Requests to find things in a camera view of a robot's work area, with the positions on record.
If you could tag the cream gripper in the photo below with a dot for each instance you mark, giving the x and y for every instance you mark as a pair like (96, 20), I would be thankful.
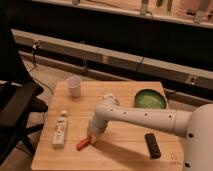
(93, 138)

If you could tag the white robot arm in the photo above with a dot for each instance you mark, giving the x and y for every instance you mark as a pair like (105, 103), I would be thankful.
(194, 127)

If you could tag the white ceramic cup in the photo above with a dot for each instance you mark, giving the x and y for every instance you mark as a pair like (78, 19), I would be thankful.
(74, 86)

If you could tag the white tube with cap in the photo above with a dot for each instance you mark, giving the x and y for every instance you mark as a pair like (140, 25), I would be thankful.
(60, 130)

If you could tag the black remote control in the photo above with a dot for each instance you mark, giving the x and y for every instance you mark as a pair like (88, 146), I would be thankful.
(152, 146)

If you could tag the green bowl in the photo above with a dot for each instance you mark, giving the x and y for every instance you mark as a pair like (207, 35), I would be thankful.
(149, 98)

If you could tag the black office chair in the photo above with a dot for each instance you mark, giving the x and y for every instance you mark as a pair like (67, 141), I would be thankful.
(18, 98)

